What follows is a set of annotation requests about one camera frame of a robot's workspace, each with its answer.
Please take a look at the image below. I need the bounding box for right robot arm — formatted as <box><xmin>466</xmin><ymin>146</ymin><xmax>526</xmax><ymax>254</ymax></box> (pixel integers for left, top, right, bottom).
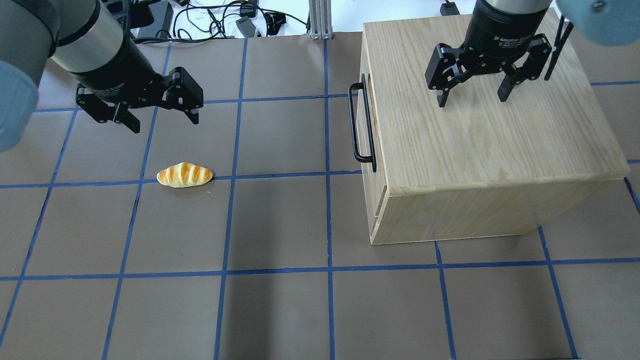
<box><xmin>425</xmin><ymin>0</ymin><xmax>640</xmax><ymax>108</ymax></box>

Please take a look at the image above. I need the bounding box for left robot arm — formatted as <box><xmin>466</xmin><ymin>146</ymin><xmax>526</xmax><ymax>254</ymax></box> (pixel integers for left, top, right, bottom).
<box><xmin>0</xmin><ymin>0</ymin><xmax>204</xmax><ymax>152</ymax></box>

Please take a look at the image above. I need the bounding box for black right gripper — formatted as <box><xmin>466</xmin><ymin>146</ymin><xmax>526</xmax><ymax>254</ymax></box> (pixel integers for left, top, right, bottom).
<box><xmin>425</xmin><ymin>0</ymin><xmax>553</xmax><ymax>108</ymax></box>

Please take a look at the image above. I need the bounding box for black cables bundle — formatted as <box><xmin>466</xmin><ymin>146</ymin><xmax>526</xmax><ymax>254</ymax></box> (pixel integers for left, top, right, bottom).
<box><xmin>167</xmin><ymin>0</ymin><xmax>310</xmax><ymax>44</ymax></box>

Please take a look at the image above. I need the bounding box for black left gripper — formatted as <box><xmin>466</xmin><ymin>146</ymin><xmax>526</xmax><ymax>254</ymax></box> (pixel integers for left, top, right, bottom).
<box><xmin>71</xmin><ymin>38</ymin><xmax>204</xmax><ymax>133</ymax></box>

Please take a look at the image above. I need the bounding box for aluminium frame post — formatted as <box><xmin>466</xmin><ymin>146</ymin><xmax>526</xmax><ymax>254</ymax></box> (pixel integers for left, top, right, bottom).
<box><xmin>308</xmin><ymin>0</ymin><xmax>334</xmax><ymax>40</ymax></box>

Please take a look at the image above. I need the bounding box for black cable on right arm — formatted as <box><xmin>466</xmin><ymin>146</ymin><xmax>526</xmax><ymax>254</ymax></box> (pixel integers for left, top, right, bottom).
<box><xmin>544</xmin><ymin>15</ymin><xmax>575</xmax><ymax>82</ymax></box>

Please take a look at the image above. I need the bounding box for light wooden drawer cabinet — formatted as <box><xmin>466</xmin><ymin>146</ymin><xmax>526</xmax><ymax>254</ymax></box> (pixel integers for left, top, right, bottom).
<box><xmin>359</xmin><ymin>14</ymin><xmax>630</xmax><ymax>245</ymax></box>

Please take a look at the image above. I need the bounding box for toy bread loaf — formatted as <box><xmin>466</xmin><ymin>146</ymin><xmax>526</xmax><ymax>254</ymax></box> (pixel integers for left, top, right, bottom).
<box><xmin>156</xmin><ymin>162</ymin><xmax>214</xmax><ymax>189</ymax></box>

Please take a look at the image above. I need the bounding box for grey power adapter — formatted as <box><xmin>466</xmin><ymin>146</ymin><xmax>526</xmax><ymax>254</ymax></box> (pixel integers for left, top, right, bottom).
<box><xmin>235</xmin><ymin>16</ymin><xmax>262</xmax><ymax>38</ymax></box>

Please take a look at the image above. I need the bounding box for black drawer handle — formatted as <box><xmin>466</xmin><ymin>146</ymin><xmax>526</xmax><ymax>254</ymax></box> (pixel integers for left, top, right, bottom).
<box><xmin>347</xmin><ymin>73</ymin><xmax>378</xmax><ymax>174</ymax></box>

